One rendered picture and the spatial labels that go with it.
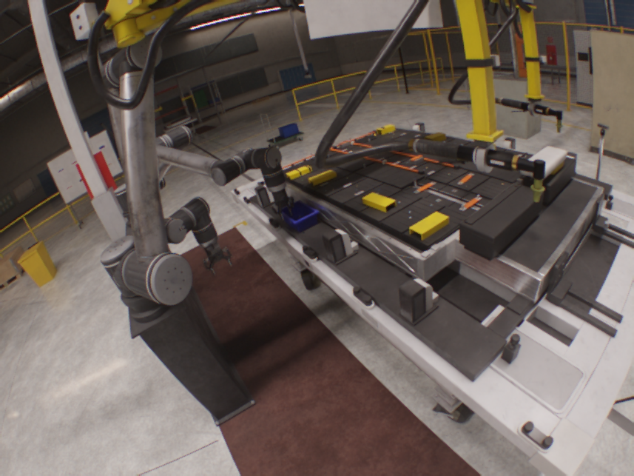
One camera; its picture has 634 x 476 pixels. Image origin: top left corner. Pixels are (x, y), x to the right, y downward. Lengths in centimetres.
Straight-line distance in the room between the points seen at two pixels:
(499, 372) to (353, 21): 104
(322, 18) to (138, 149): 75
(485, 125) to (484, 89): 10
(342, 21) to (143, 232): 94
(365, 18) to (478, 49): 28
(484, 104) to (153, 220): 111
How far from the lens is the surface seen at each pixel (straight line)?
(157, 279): 115
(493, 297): 131
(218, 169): 155
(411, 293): 97
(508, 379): 101
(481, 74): 84
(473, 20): 83
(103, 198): 567
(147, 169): 118
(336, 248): 133
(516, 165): 86
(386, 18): 82
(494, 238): 105
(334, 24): 82
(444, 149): 95
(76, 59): 1487
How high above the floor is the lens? 169
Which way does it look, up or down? 31 degrees down
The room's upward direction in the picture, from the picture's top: 16 degrees counter-clockwise
